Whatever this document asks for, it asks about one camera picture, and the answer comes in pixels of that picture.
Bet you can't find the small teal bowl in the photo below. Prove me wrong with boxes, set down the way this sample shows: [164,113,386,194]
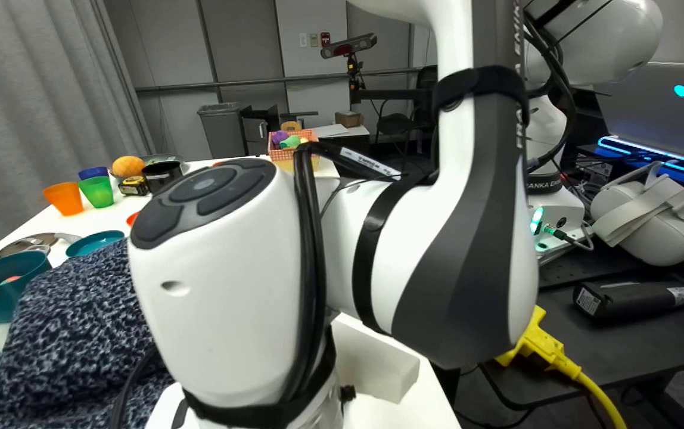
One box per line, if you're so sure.
[64,230,131,263]

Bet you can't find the grey curtain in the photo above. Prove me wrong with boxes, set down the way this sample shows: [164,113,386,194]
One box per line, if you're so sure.
[0,0,157,270]

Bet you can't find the black mug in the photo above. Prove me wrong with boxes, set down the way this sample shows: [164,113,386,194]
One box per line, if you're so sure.
[140,156,185,194]

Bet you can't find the blue plastic cup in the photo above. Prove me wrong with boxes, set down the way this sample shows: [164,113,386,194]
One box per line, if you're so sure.
[77,164,111,184]

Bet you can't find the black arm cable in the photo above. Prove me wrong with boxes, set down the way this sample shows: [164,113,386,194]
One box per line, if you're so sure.
[289,143,339,408]

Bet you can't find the yellow power plug cable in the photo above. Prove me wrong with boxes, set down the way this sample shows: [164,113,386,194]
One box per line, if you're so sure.
[493,305,632,429]

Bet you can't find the green plastic cup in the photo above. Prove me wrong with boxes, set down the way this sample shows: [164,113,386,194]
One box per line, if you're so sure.
[77,174,118,213]

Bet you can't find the black side table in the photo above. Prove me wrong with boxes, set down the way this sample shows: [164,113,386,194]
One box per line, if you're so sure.
[468,237,684,414]

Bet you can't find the orange toy bun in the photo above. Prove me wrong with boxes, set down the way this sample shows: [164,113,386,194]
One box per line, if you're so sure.
[109,153,147,182]

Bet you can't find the dark blue knit blanket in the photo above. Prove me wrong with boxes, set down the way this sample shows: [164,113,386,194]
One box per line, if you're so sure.
[0,239,182,429]

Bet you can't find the silver metal bowl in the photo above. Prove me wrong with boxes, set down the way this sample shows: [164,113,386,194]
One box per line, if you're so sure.
[0,232,64,261]

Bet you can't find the black power box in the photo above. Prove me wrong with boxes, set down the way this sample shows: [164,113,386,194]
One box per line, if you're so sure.
[571,276,684,325]

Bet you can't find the orange plastic cup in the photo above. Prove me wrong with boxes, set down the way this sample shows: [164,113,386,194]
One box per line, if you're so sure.
[41,180,87,220]

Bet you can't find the grey waste bin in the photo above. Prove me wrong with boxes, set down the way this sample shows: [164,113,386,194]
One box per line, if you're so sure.
[196,103,249,159]

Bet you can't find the white printed camera mount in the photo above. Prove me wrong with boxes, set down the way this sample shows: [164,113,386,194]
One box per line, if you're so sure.
[328,309,425,406]

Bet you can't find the black camera on tripod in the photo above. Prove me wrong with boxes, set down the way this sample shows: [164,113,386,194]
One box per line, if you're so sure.
[320,32,382,108]

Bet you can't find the grey laptop with blue light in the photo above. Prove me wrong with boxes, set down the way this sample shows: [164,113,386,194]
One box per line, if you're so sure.
[593,60,684,194]

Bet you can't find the white VR headset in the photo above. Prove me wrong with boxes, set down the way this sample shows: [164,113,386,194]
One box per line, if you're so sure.
[589,163,684,270]

